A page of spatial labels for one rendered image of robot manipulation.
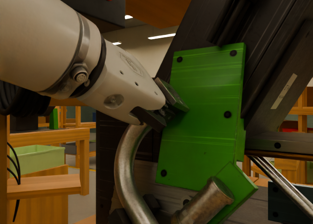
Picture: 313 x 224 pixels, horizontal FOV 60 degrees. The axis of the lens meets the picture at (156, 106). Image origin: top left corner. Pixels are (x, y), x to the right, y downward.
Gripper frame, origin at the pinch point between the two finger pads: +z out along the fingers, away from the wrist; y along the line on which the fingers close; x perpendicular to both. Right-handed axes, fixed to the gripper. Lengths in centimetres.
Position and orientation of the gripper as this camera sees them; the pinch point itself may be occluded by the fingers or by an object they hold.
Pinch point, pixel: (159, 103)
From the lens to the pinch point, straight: 39.6
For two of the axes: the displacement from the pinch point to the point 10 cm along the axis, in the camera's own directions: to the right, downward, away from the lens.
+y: -4.7, -6.8, 5.6
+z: 5.5, 2.6, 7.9
